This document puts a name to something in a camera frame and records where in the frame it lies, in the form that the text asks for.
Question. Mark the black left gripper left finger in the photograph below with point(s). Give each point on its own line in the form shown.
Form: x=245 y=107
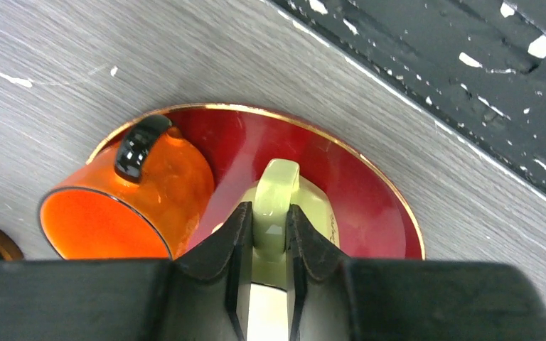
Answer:
x=204 y=295

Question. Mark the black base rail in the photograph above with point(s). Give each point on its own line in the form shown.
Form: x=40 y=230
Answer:
x=479 y=65

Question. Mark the pale yellow mug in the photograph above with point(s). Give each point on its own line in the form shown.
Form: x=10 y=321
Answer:
x=280 y=186

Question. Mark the orange mug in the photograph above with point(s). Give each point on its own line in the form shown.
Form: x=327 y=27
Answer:
x=140 y=198

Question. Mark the red round tray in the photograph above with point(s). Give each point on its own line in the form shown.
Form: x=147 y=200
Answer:
x=373 y=218

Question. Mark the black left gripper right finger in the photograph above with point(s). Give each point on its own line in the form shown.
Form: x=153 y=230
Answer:
x=333 y=296

